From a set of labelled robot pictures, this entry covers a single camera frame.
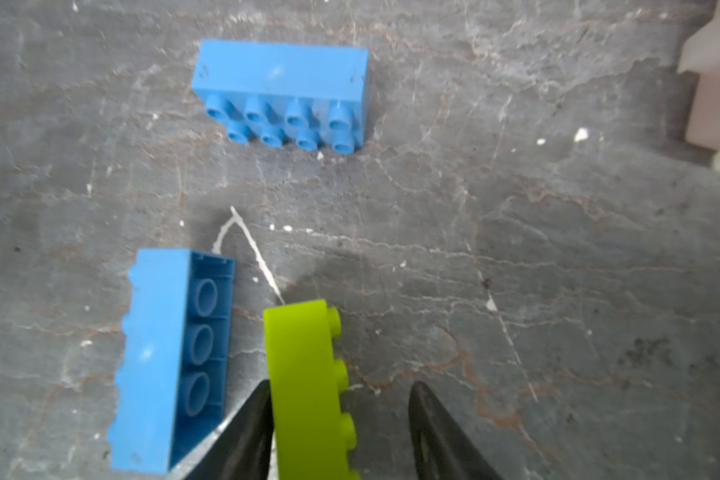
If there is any white three-compartment bin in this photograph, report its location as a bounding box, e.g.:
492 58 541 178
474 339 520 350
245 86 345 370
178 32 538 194
678 2 720 172

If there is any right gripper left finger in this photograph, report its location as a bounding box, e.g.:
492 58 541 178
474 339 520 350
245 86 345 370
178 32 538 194
185 380 274 480

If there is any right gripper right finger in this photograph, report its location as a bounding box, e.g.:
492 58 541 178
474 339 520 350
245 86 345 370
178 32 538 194
408 381 502 480

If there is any blue lego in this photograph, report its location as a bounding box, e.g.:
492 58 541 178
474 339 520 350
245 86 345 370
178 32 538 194
108 248 235 475
192 39 370 155

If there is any green lego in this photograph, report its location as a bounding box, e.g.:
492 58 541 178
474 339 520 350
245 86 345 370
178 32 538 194
263 300 359 480

